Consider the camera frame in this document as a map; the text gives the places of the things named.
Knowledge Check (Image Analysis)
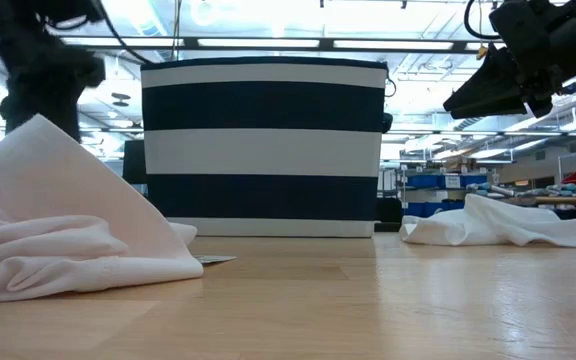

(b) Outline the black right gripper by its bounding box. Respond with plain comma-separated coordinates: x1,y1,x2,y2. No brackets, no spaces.
442,47,576,120

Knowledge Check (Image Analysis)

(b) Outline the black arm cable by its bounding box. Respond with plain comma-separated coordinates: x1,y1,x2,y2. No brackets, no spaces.
463,0,502,41
90,0,157,65

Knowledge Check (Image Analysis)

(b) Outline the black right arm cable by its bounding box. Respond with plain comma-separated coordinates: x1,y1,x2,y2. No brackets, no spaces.
463,0,502,41

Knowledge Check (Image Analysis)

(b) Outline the pale pink white garment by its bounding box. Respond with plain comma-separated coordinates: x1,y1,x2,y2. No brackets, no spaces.
0,113,204,305

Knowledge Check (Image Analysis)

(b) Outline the dark rectangular panel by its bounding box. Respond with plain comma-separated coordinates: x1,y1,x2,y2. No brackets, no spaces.
122,139,148,185

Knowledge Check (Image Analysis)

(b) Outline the navy white striped fabric basket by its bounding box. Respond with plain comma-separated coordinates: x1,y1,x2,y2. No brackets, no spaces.
140,56,395,239

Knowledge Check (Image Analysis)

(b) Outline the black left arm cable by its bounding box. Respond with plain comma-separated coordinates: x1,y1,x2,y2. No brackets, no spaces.
90,0,157,65

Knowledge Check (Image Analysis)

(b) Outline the blue storage bin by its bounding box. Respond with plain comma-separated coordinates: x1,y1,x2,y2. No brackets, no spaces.
405,173,490,190
405,200,467,217

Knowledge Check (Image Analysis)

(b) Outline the white paper tag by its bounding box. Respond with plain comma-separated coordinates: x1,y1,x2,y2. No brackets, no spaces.
192,254,238,265

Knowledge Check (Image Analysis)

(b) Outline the wooden workbench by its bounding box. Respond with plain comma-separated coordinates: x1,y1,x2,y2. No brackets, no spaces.
502,194,576,221

